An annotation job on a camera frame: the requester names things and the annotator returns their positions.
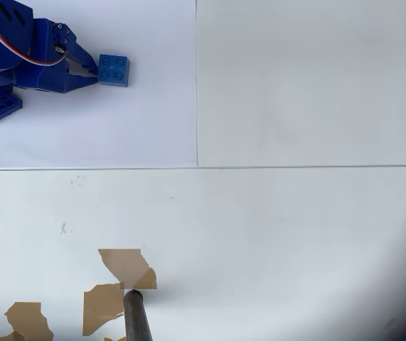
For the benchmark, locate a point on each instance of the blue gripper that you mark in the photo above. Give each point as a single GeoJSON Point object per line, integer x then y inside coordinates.
{"type": "Point", "coordinates": [68, 79]}

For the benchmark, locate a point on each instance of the dark metal pole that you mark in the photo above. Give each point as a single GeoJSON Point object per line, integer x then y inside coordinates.
{"type": "Point", "coordinates": [137, 316]}

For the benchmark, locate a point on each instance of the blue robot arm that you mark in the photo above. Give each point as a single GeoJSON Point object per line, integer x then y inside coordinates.
{"type": "Point", "coordinates": [0, 42]}

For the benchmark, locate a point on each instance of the blue lego brick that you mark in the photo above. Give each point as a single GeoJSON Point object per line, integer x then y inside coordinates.
{"type": "Point", "coordinates": [113, 69]}

